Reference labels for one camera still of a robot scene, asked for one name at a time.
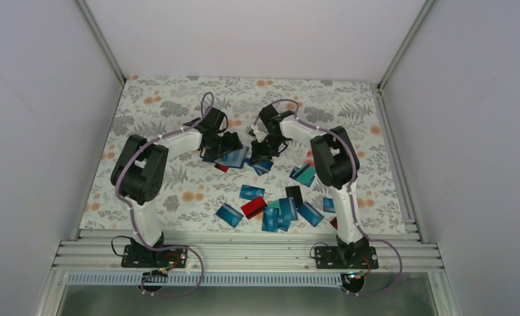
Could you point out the blue logo card front right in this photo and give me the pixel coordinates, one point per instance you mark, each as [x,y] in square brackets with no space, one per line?
[270,219]

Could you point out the blue card right of pile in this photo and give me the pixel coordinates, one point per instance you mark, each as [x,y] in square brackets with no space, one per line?
[310,214]

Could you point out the blue card with silver stripe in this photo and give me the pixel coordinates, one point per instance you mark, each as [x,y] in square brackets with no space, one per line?
[262,167]

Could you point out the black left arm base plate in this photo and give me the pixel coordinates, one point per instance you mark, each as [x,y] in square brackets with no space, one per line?
[137,256]

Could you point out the teal green card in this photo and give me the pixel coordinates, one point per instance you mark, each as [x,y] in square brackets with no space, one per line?
[305,174]

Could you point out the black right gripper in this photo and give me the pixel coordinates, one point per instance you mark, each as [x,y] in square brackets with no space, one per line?
[258,155]

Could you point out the grey slotted cable duct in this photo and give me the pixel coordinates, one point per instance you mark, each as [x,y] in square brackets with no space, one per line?
[188,279]

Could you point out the blue striped card pile centre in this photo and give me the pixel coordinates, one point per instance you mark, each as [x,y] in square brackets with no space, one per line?
[288,209]

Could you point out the red card with black stripe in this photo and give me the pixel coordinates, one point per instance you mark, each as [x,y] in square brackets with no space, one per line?
[221,167]

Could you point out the blue card with logo centre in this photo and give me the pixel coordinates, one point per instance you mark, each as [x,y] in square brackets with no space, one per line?
[250,192]

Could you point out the floral patterned table mat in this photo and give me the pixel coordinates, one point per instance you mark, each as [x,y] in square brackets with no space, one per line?
[193,190]

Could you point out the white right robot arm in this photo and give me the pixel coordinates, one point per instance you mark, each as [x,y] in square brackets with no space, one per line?
[336,166]

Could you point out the blue card left front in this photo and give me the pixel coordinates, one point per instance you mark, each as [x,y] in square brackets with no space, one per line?
[229,215]

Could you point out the aluminium rail frame front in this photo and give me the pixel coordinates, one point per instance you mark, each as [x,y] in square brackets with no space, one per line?
[246,252]

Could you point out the red card lower right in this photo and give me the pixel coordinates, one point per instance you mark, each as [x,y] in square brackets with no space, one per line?
[334,223]

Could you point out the blue card under teal card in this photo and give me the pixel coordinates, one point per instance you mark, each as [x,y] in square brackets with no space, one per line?
[292,175]

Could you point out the blue card lower right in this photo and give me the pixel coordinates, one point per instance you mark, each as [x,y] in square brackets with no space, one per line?
[328,205]

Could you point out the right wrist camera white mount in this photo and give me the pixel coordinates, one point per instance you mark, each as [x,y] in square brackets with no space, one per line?
[256,133]

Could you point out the red card centre pile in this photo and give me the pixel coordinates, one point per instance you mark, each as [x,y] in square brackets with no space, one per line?
[254,207]

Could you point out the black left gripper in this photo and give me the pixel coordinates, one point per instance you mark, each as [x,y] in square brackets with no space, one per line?
[231,143]

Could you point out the blue denim card holder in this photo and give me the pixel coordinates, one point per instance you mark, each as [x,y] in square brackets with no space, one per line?
[235,159]

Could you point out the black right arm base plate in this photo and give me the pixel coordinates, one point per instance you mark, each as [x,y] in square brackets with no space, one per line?
[330,258]

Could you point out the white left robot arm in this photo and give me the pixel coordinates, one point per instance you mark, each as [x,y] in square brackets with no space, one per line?
[139,172]

